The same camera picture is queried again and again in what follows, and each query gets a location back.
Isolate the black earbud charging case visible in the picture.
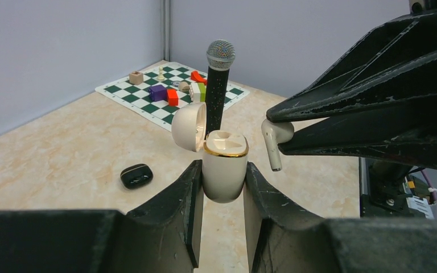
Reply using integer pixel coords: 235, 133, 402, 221
120, 163, 154, 190

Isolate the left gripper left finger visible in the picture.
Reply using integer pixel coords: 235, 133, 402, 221
0, 160, 204, 272

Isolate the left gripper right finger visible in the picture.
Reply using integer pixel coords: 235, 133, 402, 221
243, 162, 437, 272

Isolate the small red block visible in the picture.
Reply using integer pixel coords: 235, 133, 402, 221
167, 89, 179, 106

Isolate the large red block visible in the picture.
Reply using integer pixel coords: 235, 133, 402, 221
191, 71, 207, 85

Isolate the green white chessboard mat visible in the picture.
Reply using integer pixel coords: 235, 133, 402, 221
94, 61, 250, 133

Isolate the white earbud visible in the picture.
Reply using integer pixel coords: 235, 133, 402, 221
261, 119, 294, 172

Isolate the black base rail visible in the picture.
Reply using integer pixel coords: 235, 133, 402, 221
359, 158, 437, 220

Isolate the right circuit board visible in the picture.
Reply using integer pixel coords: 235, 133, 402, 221
406, 175, 433, 204

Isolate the wooden cube with mark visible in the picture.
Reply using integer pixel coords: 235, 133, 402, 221
129, 71, 144, 85

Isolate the yellow-green block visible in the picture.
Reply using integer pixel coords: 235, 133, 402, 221
189, 82, 206, 103

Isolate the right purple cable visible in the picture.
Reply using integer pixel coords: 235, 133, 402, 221
420, 168, 437, 204

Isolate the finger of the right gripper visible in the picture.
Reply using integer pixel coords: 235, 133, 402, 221
279, 109, 437, 169
266, 9, 437, 123

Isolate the purple block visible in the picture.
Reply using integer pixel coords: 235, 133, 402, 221
148, 84, 168, 102

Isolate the black microphone grey head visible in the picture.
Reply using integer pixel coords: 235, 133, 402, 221
205, 39, 235, 134

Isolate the white earbud charging case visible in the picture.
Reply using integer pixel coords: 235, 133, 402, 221
171, 102, 249, 204

